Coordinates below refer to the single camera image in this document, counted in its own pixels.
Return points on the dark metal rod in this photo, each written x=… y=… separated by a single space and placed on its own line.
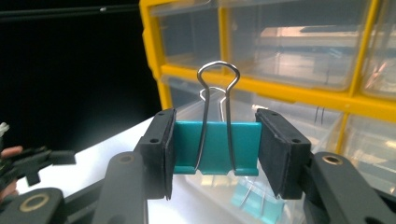
x=62 y=13

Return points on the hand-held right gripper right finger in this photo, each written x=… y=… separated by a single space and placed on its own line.
x=283 y=161

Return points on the small clear plastic drawer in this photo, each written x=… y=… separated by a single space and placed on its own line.
x=186 y=37

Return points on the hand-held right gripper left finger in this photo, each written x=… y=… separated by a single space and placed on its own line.
x=155 y=165

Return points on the small white object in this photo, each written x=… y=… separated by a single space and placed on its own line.
x=3 y=129

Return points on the yellow drawer cabinet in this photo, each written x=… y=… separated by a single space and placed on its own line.
x=280 y=88

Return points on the teal binder clip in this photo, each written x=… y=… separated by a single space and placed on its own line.
x=216 y=146

